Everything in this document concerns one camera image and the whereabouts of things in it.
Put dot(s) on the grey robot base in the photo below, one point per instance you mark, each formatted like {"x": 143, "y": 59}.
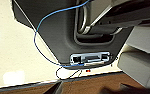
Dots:
{"x": 54, "y": 30}

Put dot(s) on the grey trash bin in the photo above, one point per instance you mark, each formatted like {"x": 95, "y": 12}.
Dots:
{"x": 141, "y": 68}

